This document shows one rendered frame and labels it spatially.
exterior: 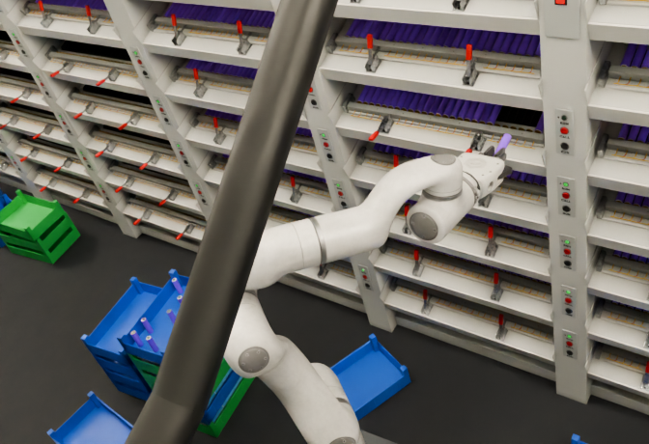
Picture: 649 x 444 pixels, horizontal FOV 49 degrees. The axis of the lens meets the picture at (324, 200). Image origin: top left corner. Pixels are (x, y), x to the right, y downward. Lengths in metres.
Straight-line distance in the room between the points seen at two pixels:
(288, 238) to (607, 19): 0.74
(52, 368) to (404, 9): 2.10
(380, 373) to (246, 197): 2.25
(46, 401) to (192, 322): 2.73
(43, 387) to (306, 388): 1.71
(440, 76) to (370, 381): 1.19
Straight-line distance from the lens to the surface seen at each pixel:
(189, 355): 0.31
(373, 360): 2.57
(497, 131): 1.79
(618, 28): 1.48
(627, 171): 1.71
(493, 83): 1.68
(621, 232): 1.84
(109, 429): 2.79
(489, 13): 1.57
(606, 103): 1.59
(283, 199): 2.42
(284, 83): 0.31
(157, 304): 2.44
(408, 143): 1.89
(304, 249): 1.28
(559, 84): 1.59
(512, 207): 1.91
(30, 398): 3.08
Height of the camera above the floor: 2.04
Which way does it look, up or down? 39 degrees down
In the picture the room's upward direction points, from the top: 17 degrees counter-clockwise
